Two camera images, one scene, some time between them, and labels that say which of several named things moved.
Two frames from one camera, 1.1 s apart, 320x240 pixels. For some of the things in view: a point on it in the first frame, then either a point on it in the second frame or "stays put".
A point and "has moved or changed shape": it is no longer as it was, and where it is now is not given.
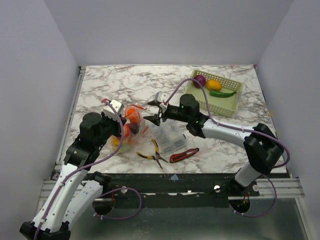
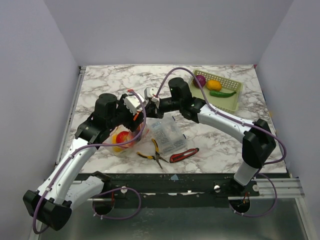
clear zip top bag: (134, 128) has moved or changed shape
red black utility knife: (184, 154) stays put
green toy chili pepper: (220, 94) stays put
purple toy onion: (201, 78) stays put
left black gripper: (117, 123) to (132, 123)
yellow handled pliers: (157, 157) stays put
